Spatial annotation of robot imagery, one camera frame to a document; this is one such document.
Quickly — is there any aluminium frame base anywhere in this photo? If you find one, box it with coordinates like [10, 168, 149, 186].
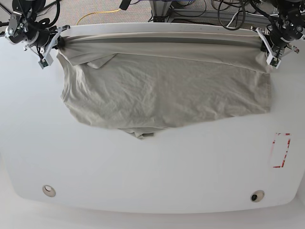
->
[148, 0, 179, 23]

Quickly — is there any left table grommet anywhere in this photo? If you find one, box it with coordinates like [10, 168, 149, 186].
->
[42, 185, 56, 198]

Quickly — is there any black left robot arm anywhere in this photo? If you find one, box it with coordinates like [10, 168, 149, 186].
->
[215, 0, 305, 53]

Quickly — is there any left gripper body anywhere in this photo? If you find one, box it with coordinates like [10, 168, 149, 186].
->
[269, 32, 290, 49]

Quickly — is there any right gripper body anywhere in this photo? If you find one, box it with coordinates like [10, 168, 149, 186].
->
[33, 31, 56, 48]

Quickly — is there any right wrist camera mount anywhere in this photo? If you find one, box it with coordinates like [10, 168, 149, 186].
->
[23, 25, 71, 69]

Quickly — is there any table grommet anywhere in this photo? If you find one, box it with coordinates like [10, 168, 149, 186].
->
[250, 190, 265, 203]
[42, 185, 56, 198]

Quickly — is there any right table grommet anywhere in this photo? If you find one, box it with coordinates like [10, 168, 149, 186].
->
[250, 190, 265, 203]

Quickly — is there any red tape rectangle marking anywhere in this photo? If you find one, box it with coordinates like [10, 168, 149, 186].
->
[270, 133, 292, 168]

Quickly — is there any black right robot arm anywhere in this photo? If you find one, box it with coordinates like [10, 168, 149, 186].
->
[0, 0, 267, 48]

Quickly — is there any beige T-shirt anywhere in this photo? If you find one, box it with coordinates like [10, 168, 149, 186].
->
[57, 32, 272, 138]

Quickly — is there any yellow cable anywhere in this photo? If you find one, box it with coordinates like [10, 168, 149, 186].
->
[76, 8, 121, 26]

